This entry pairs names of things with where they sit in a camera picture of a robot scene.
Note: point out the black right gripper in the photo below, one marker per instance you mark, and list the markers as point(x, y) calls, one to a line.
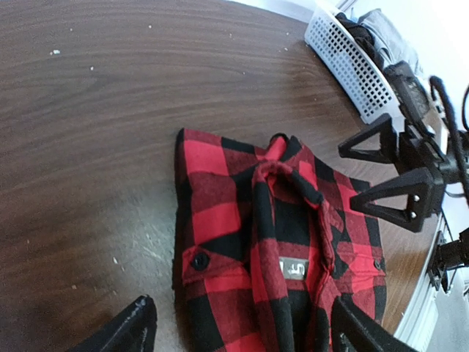
point(408, 199)

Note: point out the aluminium front rail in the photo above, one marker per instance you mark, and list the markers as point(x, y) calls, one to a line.
point(435, 319)

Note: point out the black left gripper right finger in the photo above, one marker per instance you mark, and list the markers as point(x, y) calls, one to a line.
point(353, 330)

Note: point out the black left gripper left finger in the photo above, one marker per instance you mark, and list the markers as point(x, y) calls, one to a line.
point(133, 329)

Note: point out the red black plaid shirt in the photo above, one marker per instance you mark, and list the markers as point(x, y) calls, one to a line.
point(268, 241)

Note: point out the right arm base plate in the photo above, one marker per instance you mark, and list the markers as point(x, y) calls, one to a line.
point(447, 257)

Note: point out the grey shirt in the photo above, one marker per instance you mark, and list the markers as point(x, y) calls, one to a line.
point(388, 42)

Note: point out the white plastic laundry basket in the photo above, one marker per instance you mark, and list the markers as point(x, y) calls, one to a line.
point(351, 66)

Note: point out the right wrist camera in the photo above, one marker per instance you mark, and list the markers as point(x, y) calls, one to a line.
point(417, 104)

